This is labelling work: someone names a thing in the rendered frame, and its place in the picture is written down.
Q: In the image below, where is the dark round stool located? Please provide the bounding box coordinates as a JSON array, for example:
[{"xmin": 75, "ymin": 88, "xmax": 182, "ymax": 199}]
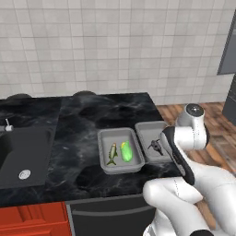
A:
[
  {"xmin": 72, "ymin": 89, "xmax": 97, "ymax": 97},
  {"xmin": 6, "ymin": 93, "xmax": 32, "ymax": 100}
]

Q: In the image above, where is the grey wall cabinet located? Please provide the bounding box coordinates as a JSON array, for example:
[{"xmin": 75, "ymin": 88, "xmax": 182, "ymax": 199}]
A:
[{"xmin": 216, "ymin": 18, "xmax": 236, "ymax": 77}]

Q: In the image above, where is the green yellow fish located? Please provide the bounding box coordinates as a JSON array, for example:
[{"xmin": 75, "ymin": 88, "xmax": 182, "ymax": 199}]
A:
[{"xmin": 106, "ymin": 142, "xmax": 119, "ymax": 166}]

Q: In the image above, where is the silver tap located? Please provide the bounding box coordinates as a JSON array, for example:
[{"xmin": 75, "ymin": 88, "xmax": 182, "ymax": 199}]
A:
[{"xmin": 4, "ymin": 118, "xmax": 15, "ymax": 133}]

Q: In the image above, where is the black sink basin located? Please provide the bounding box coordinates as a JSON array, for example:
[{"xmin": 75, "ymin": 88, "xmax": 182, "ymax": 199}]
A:
[{"xmin": 0, "ymin": 125, "xmax": 56, "ymax": 189}]

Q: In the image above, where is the green corn cob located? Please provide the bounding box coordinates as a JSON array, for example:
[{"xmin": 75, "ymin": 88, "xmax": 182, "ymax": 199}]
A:
[{"xmin": 119, "ymin": 140, "xmax": 134, "ymax": 163}]

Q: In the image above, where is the red cupboard door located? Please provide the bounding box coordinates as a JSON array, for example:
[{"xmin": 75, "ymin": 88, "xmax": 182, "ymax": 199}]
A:
[{"xmin": 0, "ymin": 221, "xmax": 73, "ymax": 236}]

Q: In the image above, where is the dark grey appliance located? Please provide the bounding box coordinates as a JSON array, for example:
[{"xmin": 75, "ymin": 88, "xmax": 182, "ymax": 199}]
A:
[{"xmin": 222, "ymin": 75, "xmax": 236, "ymax": 127}]

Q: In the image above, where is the dark grey dishwasher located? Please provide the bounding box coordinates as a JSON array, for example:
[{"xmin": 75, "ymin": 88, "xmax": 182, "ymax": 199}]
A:
[{"xmin": 65, "ymin": 193, "xmax": 158, "ymax": 236}]

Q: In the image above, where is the grey tupperware container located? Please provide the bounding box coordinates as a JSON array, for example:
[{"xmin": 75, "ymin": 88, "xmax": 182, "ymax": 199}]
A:
[
  {"xmin": 134, "ymin": 120, "xmax": 173, "ymax": 164},
  {"xmin": 97, "ymin": 126, "xmax": 146, "ymax": 175}
]

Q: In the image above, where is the dark dishwasher handle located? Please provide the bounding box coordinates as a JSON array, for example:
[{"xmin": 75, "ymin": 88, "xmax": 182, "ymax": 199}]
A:
[{"xmin": 71, "ymin": 206, "xmax": 157, "ymax": 218}]

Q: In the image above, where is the red drawer front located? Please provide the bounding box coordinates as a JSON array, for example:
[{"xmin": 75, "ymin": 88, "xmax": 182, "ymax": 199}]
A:
[{"xmin": 0, "ymin": 201, "xmax": 69, "ymax": 228}]

